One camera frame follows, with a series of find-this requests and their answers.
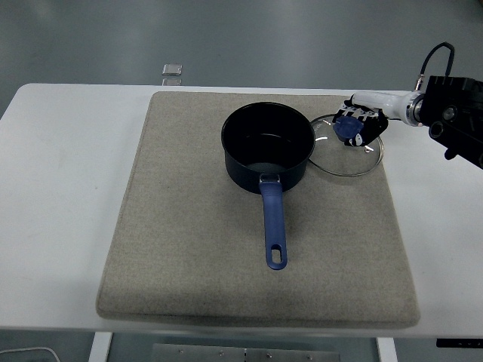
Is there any dark pot with blue handle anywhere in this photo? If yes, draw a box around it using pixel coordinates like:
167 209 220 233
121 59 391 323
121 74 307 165
220 101 317 272

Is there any beige fabric mat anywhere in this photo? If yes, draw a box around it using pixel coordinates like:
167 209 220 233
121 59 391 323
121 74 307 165
94 90 421 329

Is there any grey metal plate with screws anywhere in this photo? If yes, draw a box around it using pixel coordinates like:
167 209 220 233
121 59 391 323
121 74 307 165
152 343 341 362

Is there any black table control panel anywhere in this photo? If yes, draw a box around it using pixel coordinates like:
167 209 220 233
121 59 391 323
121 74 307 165
435 338 483 349

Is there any glass pot lid blue knob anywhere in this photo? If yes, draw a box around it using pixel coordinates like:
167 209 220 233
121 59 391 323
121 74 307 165
308 112 386 178

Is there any white table leg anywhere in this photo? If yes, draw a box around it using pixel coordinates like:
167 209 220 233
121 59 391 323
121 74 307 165
87 331 114 362
375 336 398 362

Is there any white cable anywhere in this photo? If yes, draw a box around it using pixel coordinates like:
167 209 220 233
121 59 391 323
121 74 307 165
0 345 60 362

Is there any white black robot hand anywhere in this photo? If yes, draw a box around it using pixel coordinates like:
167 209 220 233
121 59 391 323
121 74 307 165
331 91 415 149

